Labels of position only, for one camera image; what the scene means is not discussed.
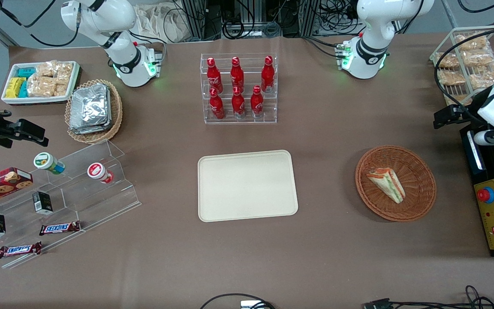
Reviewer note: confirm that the clear acrylic stepped shelf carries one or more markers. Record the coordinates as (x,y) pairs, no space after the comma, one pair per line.
(92,201)

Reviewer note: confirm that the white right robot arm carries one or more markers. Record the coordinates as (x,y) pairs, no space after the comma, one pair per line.
(101,17)

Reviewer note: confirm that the aluminium frame post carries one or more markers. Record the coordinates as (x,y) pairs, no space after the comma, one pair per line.
(193,19)
(310,17)

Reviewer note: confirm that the beige plastic tray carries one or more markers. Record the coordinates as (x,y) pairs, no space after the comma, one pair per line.
(247,186)

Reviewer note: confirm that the teal snack packet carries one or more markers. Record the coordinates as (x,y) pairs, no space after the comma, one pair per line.
(23,90)
(26,72)

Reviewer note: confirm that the round brown wicker basket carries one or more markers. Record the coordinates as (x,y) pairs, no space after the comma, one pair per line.
(418,197)

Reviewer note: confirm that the silver foil packs stack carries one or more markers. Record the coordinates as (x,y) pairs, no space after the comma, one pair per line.
(90,109)

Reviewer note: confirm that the green lid cup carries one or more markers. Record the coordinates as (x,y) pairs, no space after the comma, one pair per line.
(46,162)

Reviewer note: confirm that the rice cracker bag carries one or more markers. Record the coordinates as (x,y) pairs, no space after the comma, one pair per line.
(64,72)
(41,86)
(61,89)
(46,68)

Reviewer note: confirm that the beige cloth bag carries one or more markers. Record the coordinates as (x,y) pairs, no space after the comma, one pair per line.
(161,23)

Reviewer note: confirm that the white power adapter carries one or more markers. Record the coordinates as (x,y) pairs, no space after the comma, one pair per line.
(251,305)

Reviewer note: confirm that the red emergency stop button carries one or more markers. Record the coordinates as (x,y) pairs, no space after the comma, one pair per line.
(485,195)

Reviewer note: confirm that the white rectangular snack tray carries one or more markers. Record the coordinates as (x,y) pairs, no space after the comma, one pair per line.
(37,100)

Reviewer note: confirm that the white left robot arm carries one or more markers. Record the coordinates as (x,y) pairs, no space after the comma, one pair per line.
(373,25)

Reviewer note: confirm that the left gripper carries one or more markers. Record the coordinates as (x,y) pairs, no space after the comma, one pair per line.
(471,106)

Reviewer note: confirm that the red plaid cookie box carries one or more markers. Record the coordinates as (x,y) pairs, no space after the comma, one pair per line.
(0,185)

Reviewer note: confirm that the oval brown wicker basket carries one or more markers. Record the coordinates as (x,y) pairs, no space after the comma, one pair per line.
(116,116)

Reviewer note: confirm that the yellow snack packet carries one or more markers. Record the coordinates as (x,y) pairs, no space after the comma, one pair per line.
(14,87)

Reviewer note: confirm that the snickers chocolate bar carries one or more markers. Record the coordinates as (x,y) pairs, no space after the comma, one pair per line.
(19,250)
(59,228)

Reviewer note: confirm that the triangular sandwich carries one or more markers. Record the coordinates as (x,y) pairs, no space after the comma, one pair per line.
(387,184)

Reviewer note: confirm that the clear acrylic bottle rack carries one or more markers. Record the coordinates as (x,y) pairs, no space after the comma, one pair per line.
(247,122)

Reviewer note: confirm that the clear bagged pastry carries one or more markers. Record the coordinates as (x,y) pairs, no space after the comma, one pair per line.
(447,61)
(452,78)
(485,74)
(472,42)
(478,58)

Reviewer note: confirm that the red lid cup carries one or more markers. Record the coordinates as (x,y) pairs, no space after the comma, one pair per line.
(97,171)

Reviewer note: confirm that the red cola bottle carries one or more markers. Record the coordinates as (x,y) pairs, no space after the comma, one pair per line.
(237,76)
(217,107)
(257,105)
(267,76)
(214,77)
(238,106)

